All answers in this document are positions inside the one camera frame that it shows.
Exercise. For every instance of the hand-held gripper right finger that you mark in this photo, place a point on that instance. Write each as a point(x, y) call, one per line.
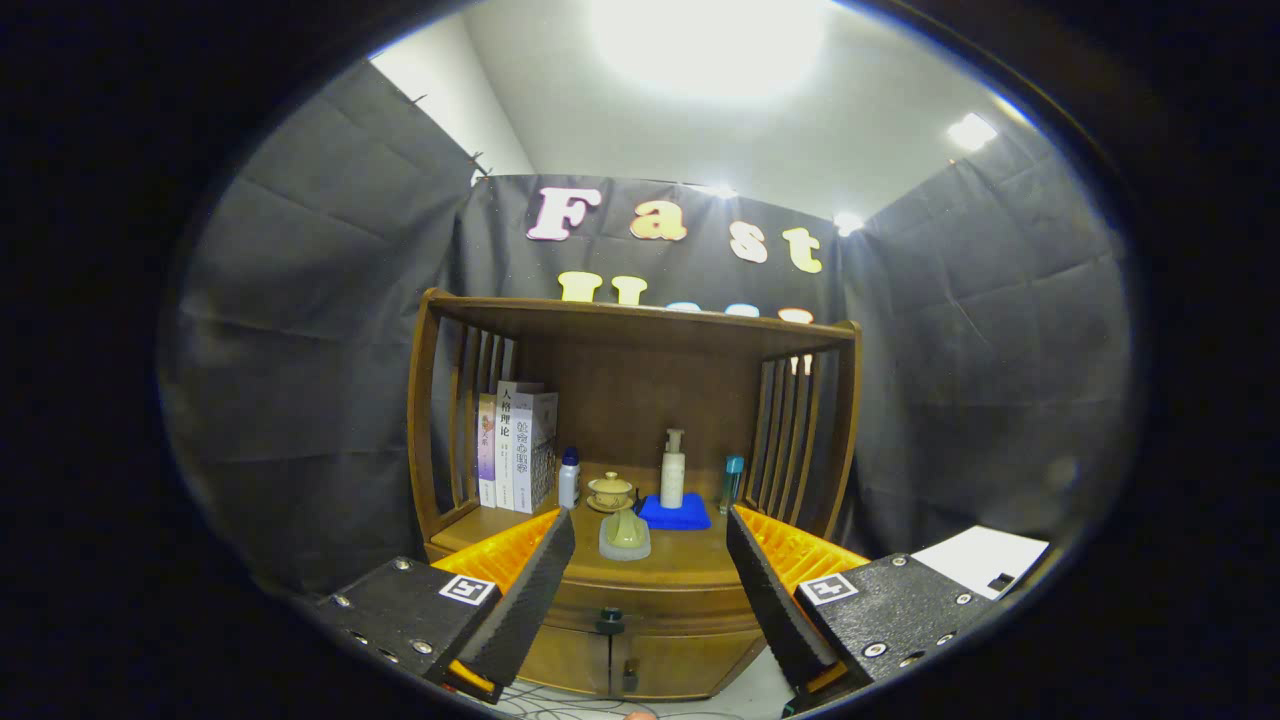
point(775, 600)

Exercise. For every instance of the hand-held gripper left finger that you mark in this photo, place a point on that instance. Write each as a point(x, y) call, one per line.
point(525, 600)

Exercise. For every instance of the brown wooden drawer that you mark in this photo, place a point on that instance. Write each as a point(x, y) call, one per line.
point(660, 607)

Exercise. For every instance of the brown wooden countertop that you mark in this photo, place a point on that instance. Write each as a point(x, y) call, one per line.
point(690, 555)

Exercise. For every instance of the white metal cabinet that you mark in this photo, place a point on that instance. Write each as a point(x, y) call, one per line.
point(975, 560)

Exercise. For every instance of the brown wooden cabinet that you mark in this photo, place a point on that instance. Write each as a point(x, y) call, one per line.
point(640, 390)

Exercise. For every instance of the blue folded cloth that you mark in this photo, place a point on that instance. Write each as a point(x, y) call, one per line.
point(690, 518)

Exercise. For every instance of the teal slim bottle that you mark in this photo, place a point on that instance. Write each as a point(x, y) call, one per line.
point(732, 485)

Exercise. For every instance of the white bottle with blue cap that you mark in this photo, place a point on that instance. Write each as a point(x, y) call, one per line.
point(569, 485)

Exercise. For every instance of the yellow lidded teacup with saucer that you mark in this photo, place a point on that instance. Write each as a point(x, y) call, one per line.
point(610, 492)

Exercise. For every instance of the purple book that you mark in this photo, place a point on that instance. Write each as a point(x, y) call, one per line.
point(487, 450)

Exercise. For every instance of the plain white book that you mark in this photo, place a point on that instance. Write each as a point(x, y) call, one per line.
point(505, 445)

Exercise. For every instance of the white pump bottle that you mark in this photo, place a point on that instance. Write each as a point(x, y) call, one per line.
point(673, 480)

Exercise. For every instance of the large ceiling light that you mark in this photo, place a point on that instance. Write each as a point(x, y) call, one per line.
point(710, 45)

